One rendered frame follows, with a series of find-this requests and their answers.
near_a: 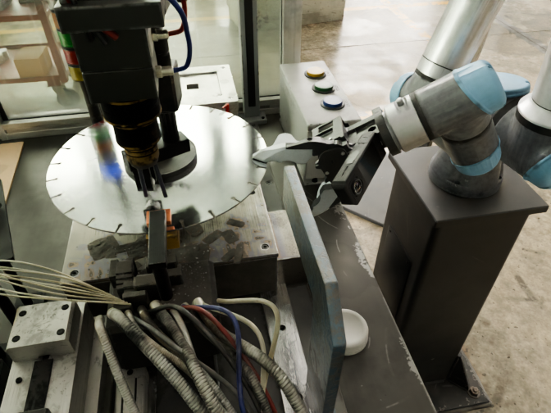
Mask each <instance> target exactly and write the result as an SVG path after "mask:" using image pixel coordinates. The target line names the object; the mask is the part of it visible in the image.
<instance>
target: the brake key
mask: <svg viewBox="0 0 551 413"><path fill-rule="evenodd" d="M323 104H324V105H325V106H327V107H341V106H342V105H343V99H342V98H341V97H338V96H335V95H330V96H326V97H324V99H323Z"/></svg>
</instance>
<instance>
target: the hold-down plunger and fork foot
mask: <svg viewBox="0 0 551 413"><path fill-rule="evenodd" d="M158 119H159V124H160V128H161V132H162V137H161V139H160V140H159V142H158V143H157V145H158V149H159V157H158V161H157V162H160V161H164V160H167V159H169V158H172V157H176V156H178V155H180V154H183V153H186V152H189V151H190V144H189V138H188V137H187V136H186V135H185V134H184V133H183V132H182V131H181V130H180V131H179V130H178V125H177V120H176V115H175V112H171V113H167V114H160V116H159V117H158ZM121 155H122V158H123V162H124V163H125V165H126V166H127V167H128V169H129V170H130V172H133V174H134V180H135V183H136V187H137V189H138V192H143V190H142V186H141V183H140V179H139V173H138V170H137V169H136V168H134V167H133V166H132V165H131V164H130V163H129V162H128V160H127V158H126V155H125V149H123V150H121ZM142 172H143V177H144V181H145V184H146V188H147V191H154V186H153V179H152V177H153V178H154V180H155V182H157V177H156V172H155V170H154V167H150V168H148V169H143V170H142Z"/></svg>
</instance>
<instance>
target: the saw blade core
mask: <svg viewBox="0 0 551 413"><path fill-rule="evenodd" d="M191 107H192V105H180V108H179V110H178V111H177V112H176V113H175V115H176V120H177V125H178V130H179V131H180V130H181V131H182V132H183V133H184V134H185V135H186V136H187V137H188V138H189V139H190V140H192V141H193V142H194V144H195V146H196V149H197V159H196V161H195V162H194V164H193V165H192V166H191V167H190V168H189V169H188V170H187V171H185V172H184V173H182V174H180V175H177V176H174V177H171V178H168V179H163V183H164V185H165V188H166V193H167V196H168V197H163V194H162V190H161V187H160V184H159V182H158V179H157V182H155V184H154V191H149V192H148V197H144V195H143V192H138V189H137V187H136V183H135V180H134V176H133V175H131V174H130V173H129V172H128V171H127V170H126V169H125V167H124V163H123V161H122V155H121V150H123V148H121V147H119V146H118V145H117V144H116V137H115V134H114V130H113V128H112V125H109V124H108V123H107V122H106V121H105V120H101V121H99V122H98V123H96V124H94V125H91V126H89V127H88V128H86V129H84V130H82V131H81V132H79V134H77V135H76V136H74V137H73V138H71V139H70V140H69V141H68V142H67V143H66V144H65V145H64V146H63V147H62V148H61V149H60V150H59V151H58V152H57V154H56V156H55V157H54V158H53V159H52V162H51V165H50V166H49V168H48V173H47V179H46V181H47V182H46V183H47V190H48V194H49V197H50V198H51V200H52V202H53V204H54V205H55V206H56V208H57V209H58V210H59V211H60V212H61V213H63V214H64V215H65V216H67V217H68V218H70V219H71V220H73V221H75V222H77V223H79V224H81V225H83V226H87V225H88V227H89V228H91V229H96V230H100V231H103V232H108V233H113V234H115V233H116V231H117V230H118V231H117V233H118V234H148V227H147V211H155V210H162V209H169V208H170V209H171V225H167V226H166V232H171V231H176V230H180V229H183V228H182V225H181V223H180V221H183V223H184V227H185V228H189V227H192V226H195V225H200V224H201V223H204V222H207V221H209V220H212V219H214V217H213V216H212V214H213V215H214V216H215V217H218V216H220V215H222V214H224V213H226V212H227V211H229V210H231V209H232V208H234V207H236V206H237V205H239V202H242V201H243V200H244V199H246V198H247V197H248V196H249V195H250V194H251V193H252V192H253V191H254V189H255V188H256V187H257V186H258V185H259V184H260V182H261V180H262V178H263V176H264V174H265V172H266V168H267V163H264V162H261V161H258V160H255V159H253V154H254V153H256V152H258V151H260V150H262V149H263V148H266V144H265V142H264V140H263V138H262V136H261V135H260V134H259V133H258V132H257V131H256V130H255V129H254V128H253V127H252V126H251V125H250V124H249V123H248V122H246V121H245V120H242V119H240V118H239V117H238V116H234V115H232V114H230V113H228V112H226V113H224V114H223V115H221V116H219V114H220V113H222V112H223V111H220V110H217V109H215V110H214V108H210V107H201V106H193V107H192V109H191V110H190V108H191ZM213 110H214V111H213ZM210 112H212V113H210ZM100 124H101V125H100ZM243 127H245V128H243ZM81 135H82V136H84V137H82V136H81ZM254 138H255V139H254ZM67 149H70V150H67ZM58 164H60V165H58ZM257 167H259V168H257ZM55 179H57V180H55ZM248 183H250V184H248ZM256 185H257V186H256ZM59 195H61V196H59ZM231 198H234V199H235V200H236V201H235V200H234V199H231ZM237 201H238V202H237ZM74 208H75V209H74ZM71 209H74V210H71ZM209 211H211V212H212V214H211V213H209ZM93 219H95V220H93ZM91 220H93V221H92V222H91ZM90 222H91V223H90ZM89 223H90V224H89ZM119 225H122V226H121V227H120V228H119V229H118V226H119Z"/></svg>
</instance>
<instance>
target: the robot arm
mask: <svg viewBox="0 0 551 413"><path fill-rule="evenodd" d="M504 1H505V0H449V3H448V5H447V7H446V8H445V10H444V13H443V15H442V16H441V18H440V20H439V23H438V25H437V26H436V28H435V31H434V33H433V34H432V36H431V38H430V41H429V43H428V44H427V46H426V49H425V51H424V52H423V54H422V56H421V60H420V61H419V63H418V65H417V68H416V69H415V71H414V72H408V73H406V74H404V75H401V76H400V77H399V79H398V80H397V82H394V84H393V86H392V88H391V90H390V93H389V101H390V104H389V105H387V106H385V108H384V111H382V110H381V109H380V107H377V108H375V109H373V110H371V111H372V116H369V117H367V118H366V119H364V120H361V121H359V122H358V123H356V124H354V125H351V126H349V124H348V122H347V123H345V122H344V120H343V119H342V117H341V116H338V117H336V118H334V119H333V120H330V121H328V122H326V123H325V124H323V125H320V126H318V127H316V128H315V129H313V130H312V137H309V138H305V139H303V140H301V141H297V140H295V139H294V137H293V136H292V135H291V134H280V135H278V137H277V139H276V141H275V142H274V144H273V145H272V146H270V147H265V148H263V149H262V150H260V151H258V152H256V153H254V154H253V159H255V160H258V161H261V162H264V163H267V162H269V161H277V162H283V161H292V162H294V163H297V164H305V163H307V162H308V161H309V160H310V159H311V158H312V156H318V160H317V161H316V162H315V167H316V169H321V170H322V171H323V173H324V174H325V182H326V183H327V184H326V183H325V182H323V183H322V184H321V186H320V187H319V189H318V192H317V196H316V199H315V200H314V201H313V202H312V205H311V206H310V209H311V211H312V215H313V216H317V215H319V214H321V213H323V212H324V211H327V210H328V209H329V208H332V207H334V206H335V205H337V204H338V203H340V202H341V203H342V204H343V205H358V203H359V202H360V201H361V199H362V196H363V195H364V193H365V192H366V190H367V188H368V186H369V184H370V182H371V181H372V179H373V177H374V175H375V173H376V172H377V170H378V168H379V166H380V164H381V162H382V161H383V159H384V158H385V155H386V151H385V148H388V150H389V152H390V154H391V155H392V156H395V155H397V154H399V153H401V150H403V151H404V152H408V151H410V150H412V149H414V148H417V147H419V146H421V145H423V144H425V143H428V142H429V141H432V142H433V143H435V144H436V145H437V146H438V147H439V150H438V152H437V153H436V154H435V155H434V156H433V157H432V159H431V161H430V165H429V169H428V174H429V176H430V179H431V180H432V181H433V182H434V184H436V185H437V186H438V187H439V188H441V189H443V190H444V191H446V192H448V193H451V194H453V195H456V196H459V197H467V198H483V197H488V196H491V195H493V194H495V193H496V192H497V191H498V190H499V187H500V185H501V183H502V181H503V163H504V164H506V165H507V166H509V167H510V168H511V169H513V170H514V171H516V172H517V173H518V174H519V175H521V176H522V177H523V179H524V180H526V181H529V182H531V183H532V184H533V185H535V186H536V187H538V188H542V189H551V39H550V41H549V45H548V48H547V51H546V53H545V56H544V60H543V63H542V66H541V68H540V72H539V75H538V77H537V80H536V82H535V87H534V89H533V92H532V93H529V92H530V91H531V84H530V82H529V81H528V80H527V79H525V78H523V77H521V76H519V75H514V74H509V73H503V72H496V71H495V69H494V68H493V67H492V65H491V64H490V63H489V62H488V61H486V60H479V61H475V62H473V63H470V62H471V60H472V58H473V57H474V55H475V54H476V51H477V49H478V47H479V46H480V44H481V42H482V40H483V39H484V37H485V35H486V33H487V32H488V30H489V28H490V26H491V25H492V23H493V21H494V19H495V17H496V16H497V14H498V12H499V10H500V8H501V6H502V5H503V3H504ZM528 93H529V94H528ZM332 122H333V126H331V127H330V128H328V129H325V130H323V131H322V132H320V133H319V129H321V128H323V127H325V126H326V125H328V124H330V123H332Z"/></svg>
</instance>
